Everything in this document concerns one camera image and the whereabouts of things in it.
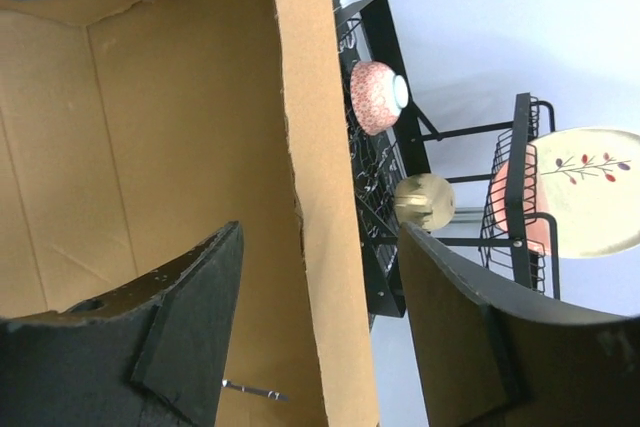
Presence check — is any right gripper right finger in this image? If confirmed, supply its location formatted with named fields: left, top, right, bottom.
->
left=398, top=224, right=639, bottom=426

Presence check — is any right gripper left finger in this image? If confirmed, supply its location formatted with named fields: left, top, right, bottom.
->
left=1, top=221, right=244, bottom=426

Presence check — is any brown cardboard box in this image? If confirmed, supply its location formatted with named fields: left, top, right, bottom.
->
left=1, top=0, right=379, bottom=426

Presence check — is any cream pink plate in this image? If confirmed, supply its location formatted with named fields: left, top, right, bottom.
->
left=487, top=127, right=640, bottom=260

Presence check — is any pink patterned bowl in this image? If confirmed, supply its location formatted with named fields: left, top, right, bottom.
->
left=349, top=61, right=410, bottom=136

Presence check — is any black wire dish rack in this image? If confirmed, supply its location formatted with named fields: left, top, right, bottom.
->
left=333, top=0, right=561, bottom=318

